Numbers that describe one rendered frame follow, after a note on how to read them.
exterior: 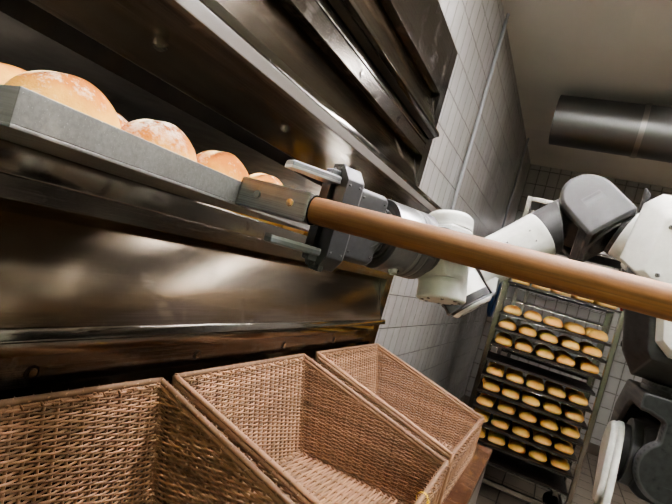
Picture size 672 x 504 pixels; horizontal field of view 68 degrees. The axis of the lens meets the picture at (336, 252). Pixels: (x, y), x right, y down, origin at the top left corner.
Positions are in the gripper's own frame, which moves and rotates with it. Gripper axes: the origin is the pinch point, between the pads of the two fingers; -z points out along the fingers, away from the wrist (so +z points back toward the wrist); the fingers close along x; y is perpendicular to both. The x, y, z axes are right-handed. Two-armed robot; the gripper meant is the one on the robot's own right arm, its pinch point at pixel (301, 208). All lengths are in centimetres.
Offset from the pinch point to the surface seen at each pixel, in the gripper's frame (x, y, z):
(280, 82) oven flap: 20.4, -28.3, 4.3
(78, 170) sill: -2.8, -29.9, -20.1
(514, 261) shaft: 0.0, 20.4, 11.4
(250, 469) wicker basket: -41.0, -19.6, 14.3
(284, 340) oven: -31, -70, 42
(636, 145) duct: 108, -121, 266
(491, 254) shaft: 0.1, 18.7, 10.2
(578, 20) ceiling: 140, -116, 178
